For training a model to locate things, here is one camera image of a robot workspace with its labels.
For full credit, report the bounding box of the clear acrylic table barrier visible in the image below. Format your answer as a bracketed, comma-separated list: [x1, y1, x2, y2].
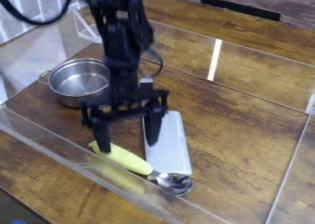
[0, 11, 315, 224]

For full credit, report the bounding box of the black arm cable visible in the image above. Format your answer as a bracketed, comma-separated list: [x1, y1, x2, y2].
[0, 0, 75, 27]

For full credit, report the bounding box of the small steel pot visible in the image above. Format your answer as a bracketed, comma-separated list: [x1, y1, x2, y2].
[39, 58, 110, 108]

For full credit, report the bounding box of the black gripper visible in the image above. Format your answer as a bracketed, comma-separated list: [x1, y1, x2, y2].
[80, 88, 168, 153]

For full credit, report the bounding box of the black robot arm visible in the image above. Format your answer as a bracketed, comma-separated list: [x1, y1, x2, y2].
[80, 0, 168, 153]

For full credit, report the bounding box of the spoon with yellow handle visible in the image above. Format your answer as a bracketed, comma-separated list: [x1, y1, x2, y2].
[88, 141, 194, 195]

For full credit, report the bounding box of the toy cleaver knife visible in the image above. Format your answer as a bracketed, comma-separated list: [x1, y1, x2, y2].
[139, 77, 194, 176]

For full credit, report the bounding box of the black wall strip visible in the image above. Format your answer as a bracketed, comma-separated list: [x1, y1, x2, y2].
[199, 0, 282, 21]

